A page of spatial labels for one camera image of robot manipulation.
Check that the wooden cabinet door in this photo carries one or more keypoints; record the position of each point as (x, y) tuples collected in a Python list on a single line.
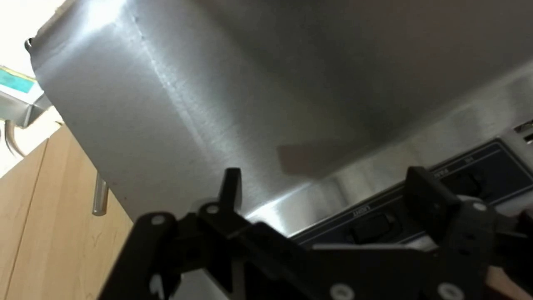
[(51, 234)]

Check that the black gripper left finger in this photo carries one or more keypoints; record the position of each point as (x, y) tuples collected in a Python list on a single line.
[(156, 250)]

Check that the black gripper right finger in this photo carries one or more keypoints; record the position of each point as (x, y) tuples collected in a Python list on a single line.
[(472, 239)]

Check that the white countertop object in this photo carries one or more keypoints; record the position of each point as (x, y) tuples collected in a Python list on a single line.
[(31, 105)]

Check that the stainless steel range hood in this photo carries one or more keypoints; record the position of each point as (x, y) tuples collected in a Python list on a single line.
[(222, 84)]

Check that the silver kitchen faucet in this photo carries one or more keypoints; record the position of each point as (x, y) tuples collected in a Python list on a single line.
[(11, 139)]

